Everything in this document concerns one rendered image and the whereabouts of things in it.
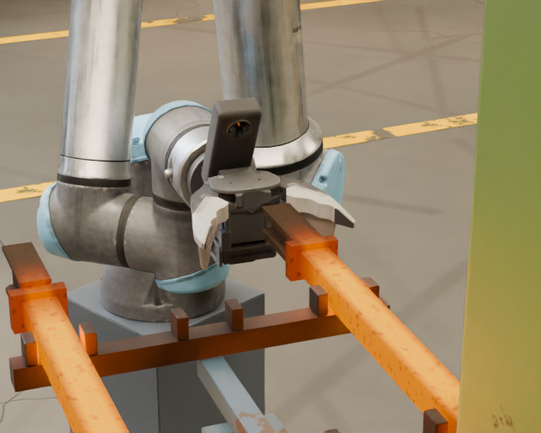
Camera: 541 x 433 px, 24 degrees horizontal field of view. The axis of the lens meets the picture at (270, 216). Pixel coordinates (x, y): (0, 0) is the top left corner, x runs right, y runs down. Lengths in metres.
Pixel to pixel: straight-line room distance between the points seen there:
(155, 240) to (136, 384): 0.41
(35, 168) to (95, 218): 2.70
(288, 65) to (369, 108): 3.16
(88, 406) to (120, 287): 0.95
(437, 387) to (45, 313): 0.32
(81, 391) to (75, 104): 0.66
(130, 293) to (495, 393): 1.31
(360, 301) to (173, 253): 0.49
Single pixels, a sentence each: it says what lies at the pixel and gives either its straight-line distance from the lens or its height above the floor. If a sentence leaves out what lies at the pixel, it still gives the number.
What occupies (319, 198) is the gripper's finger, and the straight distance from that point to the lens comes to 1.23.
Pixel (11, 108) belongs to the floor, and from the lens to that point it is 4.85.
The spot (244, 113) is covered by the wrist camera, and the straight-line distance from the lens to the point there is 1.24.
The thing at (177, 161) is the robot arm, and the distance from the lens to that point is 1.35.
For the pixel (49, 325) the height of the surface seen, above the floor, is 0.98.
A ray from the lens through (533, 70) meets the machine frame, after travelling 0.48.
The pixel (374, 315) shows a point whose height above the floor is 0.98.
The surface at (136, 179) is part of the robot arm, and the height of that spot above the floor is 0.81.
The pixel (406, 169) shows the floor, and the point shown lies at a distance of 4.14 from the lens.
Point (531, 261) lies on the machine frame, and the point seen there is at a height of 1.22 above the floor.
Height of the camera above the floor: 1.43
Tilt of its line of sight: 22 degrees down
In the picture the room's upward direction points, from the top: straight up
